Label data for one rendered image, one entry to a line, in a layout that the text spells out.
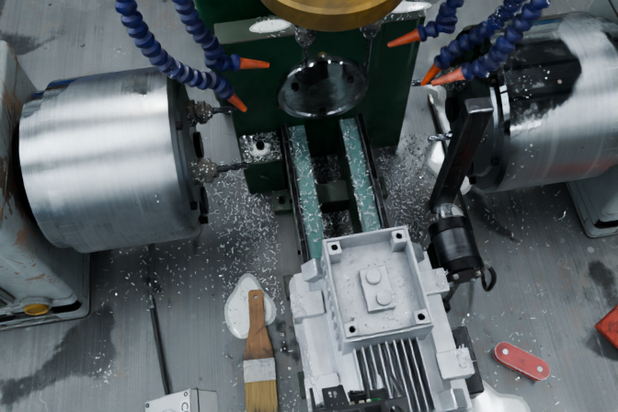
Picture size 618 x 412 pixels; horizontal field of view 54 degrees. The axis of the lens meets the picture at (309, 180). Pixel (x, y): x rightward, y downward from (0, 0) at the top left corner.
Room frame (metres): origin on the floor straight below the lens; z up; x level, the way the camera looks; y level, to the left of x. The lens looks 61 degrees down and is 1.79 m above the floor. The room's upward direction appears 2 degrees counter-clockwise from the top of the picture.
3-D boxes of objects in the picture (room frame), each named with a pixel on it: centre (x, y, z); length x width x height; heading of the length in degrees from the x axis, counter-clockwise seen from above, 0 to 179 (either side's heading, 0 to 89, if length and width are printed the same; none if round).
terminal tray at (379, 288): (0.22, -0.07, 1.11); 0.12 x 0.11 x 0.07; 9
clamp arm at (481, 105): (0.38, -0.19, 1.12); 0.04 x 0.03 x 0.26; 7
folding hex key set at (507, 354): (0.20, -0.32, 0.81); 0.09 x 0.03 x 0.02; 60
